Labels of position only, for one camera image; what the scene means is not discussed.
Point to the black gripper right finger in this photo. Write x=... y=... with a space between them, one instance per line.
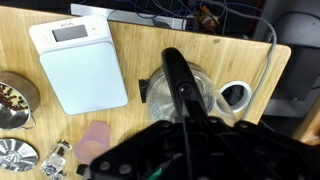
x=246 y=153

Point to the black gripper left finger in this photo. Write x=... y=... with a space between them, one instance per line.
x=146 y=150

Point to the white measuring cup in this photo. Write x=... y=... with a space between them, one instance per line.
x=246 y=100

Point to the pink plastic cup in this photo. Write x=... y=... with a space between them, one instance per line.
x=93 y=143

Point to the small clear glass bottle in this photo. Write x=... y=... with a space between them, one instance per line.
x=55 y=161

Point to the white digital kitchen scale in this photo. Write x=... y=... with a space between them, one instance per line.
x=83 y=76

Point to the dark grey cabinet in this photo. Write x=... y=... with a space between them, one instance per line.
x=296 y=50

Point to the silver fluted metal disc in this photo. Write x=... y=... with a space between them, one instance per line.
x=16 y=156

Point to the white table foot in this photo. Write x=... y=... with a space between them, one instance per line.
x=133 y=16

